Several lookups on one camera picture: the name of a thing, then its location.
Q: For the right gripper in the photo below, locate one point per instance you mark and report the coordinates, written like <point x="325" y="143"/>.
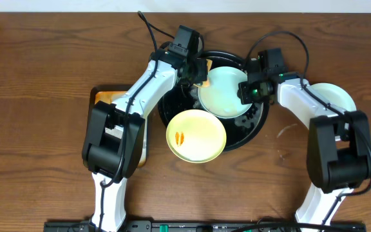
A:
<point x="244" y="95"/>

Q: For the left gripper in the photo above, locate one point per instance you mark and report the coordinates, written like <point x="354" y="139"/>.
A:
<point x="195" y="67"/>

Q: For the green yellow sponge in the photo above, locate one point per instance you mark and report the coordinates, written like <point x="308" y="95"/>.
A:
<point x="203" y="67"/>

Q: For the light blue plate top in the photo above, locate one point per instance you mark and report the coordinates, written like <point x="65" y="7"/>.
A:
<point x="220" y="97"/>

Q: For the light blue plate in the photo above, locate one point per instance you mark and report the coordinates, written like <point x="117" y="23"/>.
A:
<point x="335" y="95"/>
<point x="220" y="97"/>

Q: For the yellow plate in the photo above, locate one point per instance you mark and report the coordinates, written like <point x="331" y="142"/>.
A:
<point x="196" y="136"/>

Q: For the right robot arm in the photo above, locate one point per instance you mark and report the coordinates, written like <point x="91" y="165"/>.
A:
<point x="339" y="143"/>

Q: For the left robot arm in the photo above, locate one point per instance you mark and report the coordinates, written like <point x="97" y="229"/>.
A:
<point x="116" y="135"/>

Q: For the black round tray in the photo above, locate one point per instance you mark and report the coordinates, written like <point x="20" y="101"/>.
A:
<point x="240" y="130"/>

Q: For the black rectangular soapy tray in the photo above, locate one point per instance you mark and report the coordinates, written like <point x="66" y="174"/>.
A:
<point x="108" y="93"/>

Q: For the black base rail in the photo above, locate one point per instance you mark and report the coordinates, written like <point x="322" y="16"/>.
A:
<point x="149" y="226"/>

